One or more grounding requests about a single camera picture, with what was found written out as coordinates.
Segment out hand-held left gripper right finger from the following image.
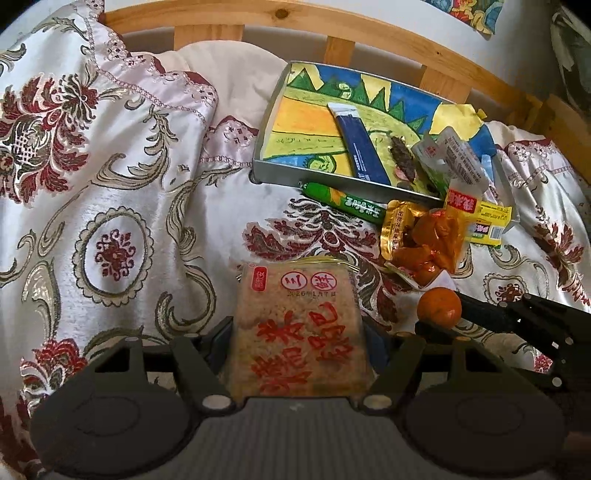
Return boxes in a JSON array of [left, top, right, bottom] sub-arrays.
[[361, 318, 522, 411]]

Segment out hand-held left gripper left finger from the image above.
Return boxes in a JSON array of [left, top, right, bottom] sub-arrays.
[[69, 316, 236, 411]]

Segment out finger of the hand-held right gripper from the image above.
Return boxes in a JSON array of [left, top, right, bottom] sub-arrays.
[[456, 292, 591, 356], [414, 322, 578, 391]]

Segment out orange tangerine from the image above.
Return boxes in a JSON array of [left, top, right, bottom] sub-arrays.
[[417, 287, 463, 329]]

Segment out clear rice cracker packet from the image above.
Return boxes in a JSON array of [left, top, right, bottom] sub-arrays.
[[230, 262, 376, 401]]

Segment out yellow snack packet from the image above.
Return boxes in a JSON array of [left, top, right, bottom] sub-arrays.
[[466, 200, 514, 248]]

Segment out red-topped orange snack packet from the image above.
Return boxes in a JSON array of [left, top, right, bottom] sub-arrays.
[[428, 185, 486, 274]]

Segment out gold snack packet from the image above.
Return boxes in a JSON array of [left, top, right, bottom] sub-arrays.
[[380, 198, 445, 290]]

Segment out green sausage stick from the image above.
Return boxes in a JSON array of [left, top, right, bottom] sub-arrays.
[[299, 181, 389, 226]]

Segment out white printed packet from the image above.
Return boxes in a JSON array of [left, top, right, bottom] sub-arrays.
[[435, 126, 491, 191]]

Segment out green and white packet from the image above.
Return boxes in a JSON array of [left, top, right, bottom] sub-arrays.
[[410, 133, 450, 191]]

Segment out dark dried snack piece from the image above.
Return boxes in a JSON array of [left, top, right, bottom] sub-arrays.
[[390, 134, 419, 182]]

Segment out dark blue stick packet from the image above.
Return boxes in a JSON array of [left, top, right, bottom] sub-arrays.
[[327, 102, 392, 184]]

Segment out grey tray with colourful drawing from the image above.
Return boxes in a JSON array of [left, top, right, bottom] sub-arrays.
[[250, 60, 498, 203]]

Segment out floral satin quilt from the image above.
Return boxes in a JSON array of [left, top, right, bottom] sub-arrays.
[[0, 0, 591, 480]]

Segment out cream pillow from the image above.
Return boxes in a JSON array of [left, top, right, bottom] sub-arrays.
[[159, 43, 289, 141]]

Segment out floral hanging cloth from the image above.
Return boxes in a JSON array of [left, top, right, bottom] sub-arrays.
[[551, 4, 591, 100]]

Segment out wooden bed headboard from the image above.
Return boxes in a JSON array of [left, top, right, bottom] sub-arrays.
[[98, 0, 591, 155]]

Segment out landscape wall drawing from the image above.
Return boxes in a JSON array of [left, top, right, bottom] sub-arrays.
[[424, 0, 502, 41]]

